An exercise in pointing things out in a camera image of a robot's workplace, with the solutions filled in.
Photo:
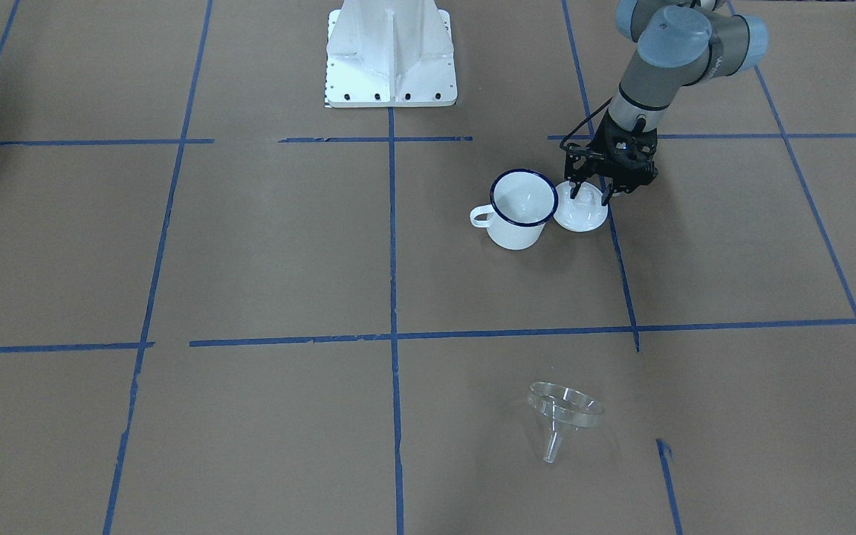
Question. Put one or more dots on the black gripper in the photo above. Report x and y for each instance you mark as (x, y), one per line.
(600, 143)

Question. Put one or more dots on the white cup lid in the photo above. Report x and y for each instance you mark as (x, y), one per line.
(583, 214)

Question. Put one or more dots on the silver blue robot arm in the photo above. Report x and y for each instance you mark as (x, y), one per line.
(680, 44)

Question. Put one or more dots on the white enamel cup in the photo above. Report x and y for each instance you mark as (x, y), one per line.
(521, 203)

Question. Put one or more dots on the brown paper table cover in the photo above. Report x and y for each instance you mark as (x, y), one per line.
(228, 309)

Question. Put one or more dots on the white pedestal column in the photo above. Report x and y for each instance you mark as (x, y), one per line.
(389, 53)

